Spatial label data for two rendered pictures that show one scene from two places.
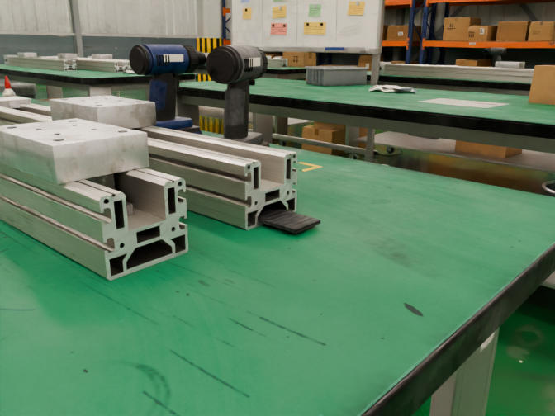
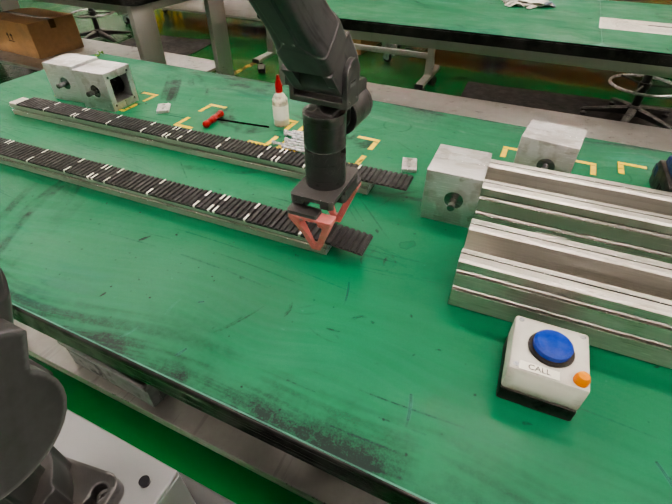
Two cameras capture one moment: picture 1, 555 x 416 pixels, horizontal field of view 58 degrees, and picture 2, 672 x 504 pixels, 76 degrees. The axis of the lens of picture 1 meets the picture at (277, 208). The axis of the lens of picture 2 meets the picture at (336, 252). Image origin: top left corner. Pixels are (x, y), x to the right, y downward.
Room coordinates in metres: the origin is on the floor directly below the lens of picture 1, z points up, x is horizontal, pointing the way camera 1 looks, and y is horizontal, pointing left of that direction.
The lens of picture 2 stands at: (0.62, 1.04, 1.23)
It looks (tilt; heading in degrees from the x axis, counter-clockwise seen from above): 40 degrees down; 342
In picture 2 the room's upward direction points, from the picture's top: straight up
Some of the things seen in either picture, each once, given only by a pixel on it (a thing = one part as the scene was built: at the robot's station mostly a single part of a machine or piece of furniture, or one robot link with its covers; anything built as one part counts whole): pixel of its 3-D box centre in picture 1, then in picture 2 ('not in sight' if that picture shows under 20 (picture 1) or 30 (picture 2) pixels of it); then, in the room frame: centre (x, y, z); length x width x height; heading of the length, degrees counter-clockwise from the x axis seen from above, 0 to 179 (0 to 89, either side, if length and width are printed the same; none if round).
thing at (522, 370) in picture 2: not in sight; (543, 359); (0.83, 0.72, 0.81); 0.10 x 0.08 x 0.06; 139
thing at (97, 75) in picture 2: not in sight; (103, 86); (1.88, 1.27, 0.83); 0.11 x 0.10 x 0.10; 140
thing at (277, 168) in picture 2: not in sight; (168, 138); (1.59, 1.12, 0.79); 0.96 x 0.04 x 0.03; 49
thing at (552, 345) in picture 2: not in sight; (551, 347); (0.83, 0.73, 0.84); 0.04 x 0.04 x 0.02
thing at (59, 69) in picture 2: not in sight; (73, 79); (1.97, 1.35, 0.83); 0.11 x 0.10 x 0.10; 142
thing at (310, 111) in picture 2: not in sight; (326, 126); (1.14, 0.89, 0.98); 0.07 x 0.06 x 0.07; 136
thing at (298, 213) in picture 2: not in sight; (319, 219); (1.12, 0.91, 0.85); 0.07 x 0.07 x 0.09; 49
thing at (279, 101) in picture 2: (9, 95); (279, 100); (1.62, 0.86, 0.84); 0.04 x 0.04 x 0.12
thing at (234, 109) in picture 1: (245, 109); not in sight; (0.91, 0.06, 0.89); 0.20 x 0.08 x 0.22; 161
